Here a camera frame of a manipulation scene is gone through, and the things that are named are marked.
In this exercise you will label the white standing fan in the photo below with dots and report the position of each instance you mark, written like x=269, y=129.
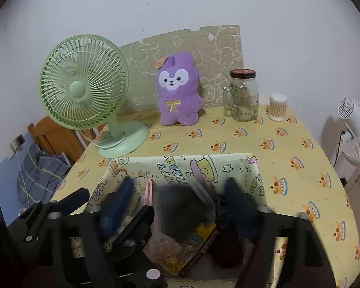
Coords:
x=349, y=140

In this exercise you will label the wall power socket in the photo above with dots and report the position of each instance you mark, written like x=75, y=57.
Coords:
x=16, y=144

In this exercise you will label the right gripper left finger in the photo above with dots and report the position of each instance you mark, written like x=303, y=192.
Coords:
x=84, y=251

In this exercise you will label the pink paper packet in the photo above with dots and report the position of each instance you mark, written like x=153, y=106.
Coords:
x=149, y=193

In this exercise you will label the green desk fan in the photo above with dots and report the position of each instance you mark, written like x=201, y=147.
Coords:
x=83, y=84

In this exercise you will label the patterned fabric storage box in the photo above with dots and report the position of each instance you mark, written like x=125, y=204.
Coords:
x=213, y=170

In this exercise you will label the grey plaid blanket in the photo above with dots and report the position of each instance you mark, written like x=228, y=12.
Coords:
x=39, y=176

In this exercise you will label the glass jar with lid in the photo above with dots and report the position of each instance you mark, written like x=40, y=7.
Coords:
x=241, y=96

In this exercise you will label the purple plush bunny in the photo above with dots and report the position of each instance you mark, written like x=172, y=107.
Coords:
x=177, y=84

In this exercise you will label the clear pack of pens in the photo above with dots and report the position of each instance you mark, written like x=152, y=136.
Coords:
x=165, y=248

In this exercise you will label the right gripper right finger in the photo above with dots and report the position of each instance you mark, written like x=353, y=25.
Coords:
x=305, y=263

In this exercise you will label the green cartoon board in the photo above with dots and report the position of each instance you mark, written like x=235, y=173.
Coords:
x=216, y=50

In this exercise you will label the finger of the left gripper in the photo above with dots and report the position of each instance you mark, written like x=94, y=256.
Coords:
x=72, y=202

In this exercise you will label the dark grey sock bundle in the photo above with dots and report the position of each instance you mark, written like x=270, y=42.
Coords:
x=182, y=208

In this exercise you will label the yellow dark snack packet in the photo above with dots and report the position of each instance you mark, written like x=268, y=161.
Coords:
x=201, y=239

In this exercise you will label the yellow cartoon tablecloth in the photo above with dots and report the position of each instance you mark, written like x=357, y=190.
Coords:
x=296, y=174

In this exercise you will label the black plastic bag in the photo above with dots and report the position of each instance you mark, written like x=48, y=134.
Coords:
x=227, y=250

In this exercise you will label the wooden bed headboard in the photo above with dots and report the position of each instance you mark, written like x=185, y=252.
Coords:
x=56, y=139

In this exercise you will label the cotton swab container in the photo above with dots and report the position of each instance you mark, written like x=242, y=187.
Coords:
x=277, y=107

